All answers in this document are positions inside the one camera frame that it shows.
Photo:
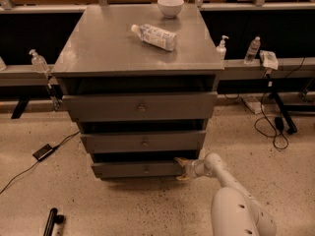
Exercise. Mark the grey middle drawer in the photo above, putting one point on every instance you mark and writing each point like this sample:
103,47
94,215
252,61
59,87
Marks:
151,141

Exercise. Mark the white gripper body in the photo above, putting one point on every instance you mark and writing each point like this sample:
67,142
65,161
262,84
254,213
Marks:
191,168

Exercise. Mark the white ceramic bowl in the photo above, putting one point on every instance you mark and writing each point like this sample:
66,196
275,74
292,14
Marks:
170,8

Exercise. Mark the black stand leg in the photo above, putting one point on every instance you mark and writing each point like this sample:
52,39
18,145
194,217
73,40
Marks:
291,126
20,108

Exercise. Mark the white crumpled packet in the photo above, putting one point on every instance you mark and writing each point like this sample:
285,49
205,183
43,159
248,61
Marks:
269,59

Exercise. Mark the black power adapter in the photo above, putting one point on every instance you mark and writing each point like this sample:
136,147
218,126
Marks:
43,152

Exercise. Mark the grey drawer cabinet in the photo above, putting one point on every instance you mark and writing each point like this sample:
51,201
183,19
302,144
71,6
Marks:
103,56

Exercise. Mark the grey top drawer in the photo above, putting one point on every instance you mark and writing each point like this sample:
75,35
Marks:
140,106

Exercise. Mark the black stand leg left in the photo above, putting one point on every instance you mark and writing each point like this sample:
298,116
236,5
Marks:
20,108

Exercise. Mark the grey drawer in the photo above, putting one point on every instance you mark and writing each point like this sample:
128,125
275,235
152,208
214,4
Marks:
151,141
140,106
137,169

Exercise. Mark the black stand leg right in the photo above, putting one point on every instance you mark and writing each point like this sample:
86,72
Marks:
291,126

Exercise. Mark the clear pump bottle left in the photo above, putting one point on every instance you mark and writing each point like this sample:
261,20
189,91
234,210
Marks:
38,62

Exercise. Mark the grey bench rail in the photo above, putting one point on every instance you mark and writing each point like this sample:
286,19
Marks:
24,75

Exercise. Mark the grey bottom drawer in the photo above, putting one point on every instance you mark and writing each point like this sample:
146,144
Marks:
137,169

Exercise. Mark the flat paper on floor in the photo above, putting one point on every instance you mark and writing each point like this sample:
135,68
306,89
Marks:
253,104

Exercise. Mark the black handle object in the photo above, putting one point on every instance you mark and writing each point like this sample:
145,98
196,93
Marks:
54,224

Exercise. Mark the lying plastic water bottle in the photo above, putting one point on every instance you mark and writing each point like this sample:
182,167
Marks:
155,36

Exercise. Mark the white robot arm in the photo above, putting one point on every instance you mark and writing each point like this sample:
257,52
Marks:
234,210

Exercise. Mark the white pump dispenser bottle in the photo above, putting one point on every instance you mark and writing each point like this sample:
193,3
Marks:
221,49

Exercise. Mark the standing clear water bottle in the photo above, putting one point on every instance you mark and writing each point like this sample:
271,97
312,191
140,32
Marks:
252,50

